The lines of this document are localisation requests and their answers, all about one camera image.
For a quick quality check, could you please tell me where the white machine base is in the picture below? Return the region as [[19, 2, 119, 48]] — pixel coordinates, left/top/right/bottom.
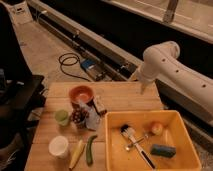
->
[[8, 1, 33, 26]]

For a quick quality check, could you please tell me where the yellow plastic bin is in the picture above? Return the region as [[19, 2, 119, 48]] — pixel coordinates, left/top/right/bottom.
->
[[105, 110, 201, 171]]

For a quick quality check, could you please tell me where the black side cart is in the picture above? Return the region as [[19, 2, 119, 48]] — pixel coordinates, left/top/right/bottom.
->
[[0, 69, 45, 171]]

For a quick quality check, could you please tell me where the metal spoon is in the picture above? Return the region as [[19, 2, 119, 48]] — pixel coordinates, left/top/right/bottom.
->
[[125, 133, 149, 151]]

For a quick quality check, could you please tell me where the red yellow apple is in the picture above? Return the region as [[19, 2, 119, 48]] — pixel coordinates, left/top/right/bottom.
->
[[151, 122, 164, 135]]

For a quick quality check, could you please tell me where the blue electronic box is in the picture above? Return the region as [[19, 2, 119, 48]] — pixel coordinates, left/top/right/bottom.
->
[[80, 59, 106, 81]]

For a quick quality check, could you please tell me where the blue green sponge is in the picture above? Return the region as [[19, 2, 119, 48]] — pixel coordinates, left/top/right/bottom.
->
[[150, 144, 176, 158]]

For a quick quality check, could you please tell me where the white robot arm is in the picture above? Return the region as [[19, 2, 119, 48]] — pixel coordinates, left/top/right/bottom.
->
[[136, 41, 213, 117]]

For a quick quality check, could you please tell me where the black coiled cable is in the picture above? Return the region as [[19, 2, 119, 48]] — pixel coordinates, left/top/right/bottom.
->
[[58, 52, 93, 82]]

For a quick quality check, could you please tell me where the green cup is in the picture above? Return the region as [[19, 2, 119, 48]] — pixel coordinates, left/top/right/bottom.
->
[[54, 110, 69, 126]]

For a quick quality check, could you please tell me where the white cup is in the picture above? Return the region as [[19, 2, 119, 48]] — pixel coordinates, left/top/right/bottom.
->
[[48, 136, 69, 158]]

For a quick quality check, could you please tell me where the red bowl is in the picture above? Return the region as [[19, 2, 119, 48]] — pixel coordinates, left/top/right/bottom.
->
[[69, 85, 94, 104]]

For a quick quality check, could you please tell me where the green cucumber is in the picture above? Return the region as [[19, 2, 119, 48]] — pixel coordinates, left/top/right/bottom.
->
[[86, 135, 98, 166]]

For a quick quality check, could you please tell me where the cup of dark grapes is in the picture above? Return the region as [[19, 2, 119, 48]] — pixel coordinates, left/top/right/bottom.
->
[[71, 108, 88, 129]]

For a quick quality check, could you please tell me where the black and white dish brush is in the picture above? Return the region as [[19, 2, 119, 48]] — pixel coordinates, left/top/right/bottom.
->
[[120, 124, 155, 170]]

